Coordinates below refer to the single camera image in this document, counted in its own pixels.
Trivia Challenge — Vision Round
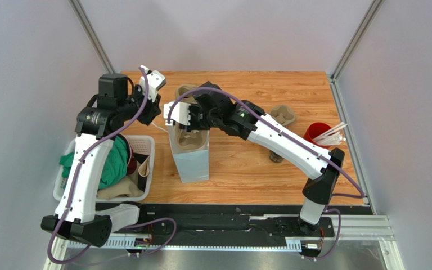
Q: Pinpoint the white plastic basket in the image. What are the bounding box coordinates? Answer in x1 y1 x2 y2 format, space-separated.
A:
53 135 156 203

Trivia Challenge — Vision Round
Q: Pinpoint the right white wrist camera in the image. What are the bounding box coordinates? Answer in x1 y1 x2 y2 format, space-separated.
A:
163 101 191 126

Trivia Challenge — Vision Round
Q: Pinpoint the purple cable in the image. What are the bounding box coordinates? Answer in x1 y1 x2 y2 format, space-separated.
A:
47 66 177 265
166 87 367 261

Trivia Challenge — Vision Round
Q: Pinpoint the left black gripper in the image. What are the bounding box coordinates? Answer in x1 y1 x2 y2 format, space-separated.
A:
118 84 161 126

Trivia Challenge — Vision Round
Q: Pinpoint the red straw holder cup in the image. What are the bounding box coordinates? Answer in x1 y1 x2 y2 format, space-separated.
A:
303 122 331 149

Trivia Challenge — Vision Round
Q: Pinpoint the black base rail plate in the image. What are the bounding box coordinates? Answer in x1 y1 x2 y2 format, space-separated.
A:
130 204 337 248

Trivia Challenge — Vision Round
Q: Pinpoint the black paper cup stack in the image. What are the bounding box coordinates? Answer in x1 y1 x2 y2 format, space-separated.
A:
269 151 284 163

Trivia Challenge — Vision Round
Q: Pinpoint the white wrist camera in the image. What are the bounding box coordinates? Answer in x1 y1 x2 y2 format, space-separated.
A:
139 65 166 103
163 101 191 126

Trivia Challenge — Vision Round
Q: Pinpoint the white paper bag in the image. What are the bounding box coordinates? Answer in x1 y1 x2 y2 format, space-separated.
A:
157 125 210 183

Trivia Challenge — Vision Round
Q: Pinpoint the beige cloth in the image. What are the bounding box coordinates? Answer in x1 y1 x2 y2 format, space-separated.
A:
96 154 151 200

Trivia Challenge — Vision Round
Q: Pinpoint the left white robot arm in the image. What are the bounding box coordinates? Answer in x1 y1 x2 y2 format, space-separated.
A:
40 70 166 247

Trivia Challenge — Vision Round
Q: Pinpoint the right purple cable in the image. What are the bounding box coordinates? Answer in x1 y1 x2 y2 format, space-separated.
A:
166 87 367 261

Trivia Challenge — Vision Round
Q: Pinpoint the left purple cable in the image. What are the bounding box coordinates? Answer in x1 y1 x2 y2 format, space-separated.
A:
47 66 177 265

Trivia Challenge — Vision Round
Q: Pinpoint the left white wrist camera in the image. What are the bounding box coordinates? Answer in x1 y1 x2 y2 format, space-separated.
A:
139 65 166 103

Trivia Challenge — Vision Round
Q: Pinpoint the green cloth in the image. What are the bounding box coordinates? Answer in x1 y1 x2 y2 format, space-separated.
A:
59 134 132 190

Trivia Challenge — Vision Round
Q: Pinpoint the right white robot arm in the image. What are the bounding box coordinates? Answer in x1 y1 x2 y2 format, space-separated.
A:
180 82 345 232

